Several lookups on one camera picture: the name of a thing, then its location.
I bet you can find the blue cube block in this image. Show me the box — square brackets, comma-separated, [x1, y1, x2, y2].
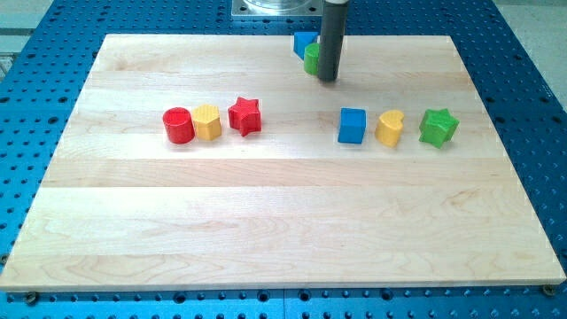
[338, 107, 367, 144]

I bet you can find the green star block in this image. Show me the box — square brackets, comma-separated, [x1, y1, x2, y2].
[419, 109, 460, 149]

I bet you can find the blue triangle block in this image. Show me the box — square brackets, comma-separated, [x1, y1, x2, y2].
[293, 31, 319, 59]

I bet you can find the red cylinder block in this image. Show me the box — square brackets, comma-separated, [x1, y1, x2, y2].
[162, 107, 195, 144]

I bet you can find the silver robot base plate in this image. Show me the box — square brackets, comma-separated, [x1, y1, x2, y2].
[230, 0, 323, 18]

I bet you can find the light wooden board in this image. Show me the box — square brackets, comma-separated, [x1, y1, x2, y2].
[1, 34, 565, 292]

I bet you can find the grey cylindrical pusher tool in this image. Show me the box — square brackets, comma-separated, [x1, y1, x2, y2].
[317, 0, 350, 82]

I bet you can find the yellow hexagon block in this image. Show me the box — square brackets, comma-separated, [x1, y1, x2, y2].
[191, 105, 221, 141]

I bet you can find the red star block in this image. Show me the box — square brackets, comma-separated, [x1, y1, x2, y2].
[228, 97, 261, 136]

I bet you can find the yellow heart block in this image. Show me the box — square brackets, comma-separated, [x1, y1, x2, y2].
[375, 110, 405, 147]

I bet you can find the green cylinder block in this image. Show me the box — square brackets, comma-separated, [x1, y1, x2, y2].
[304, 43, 320, 75]

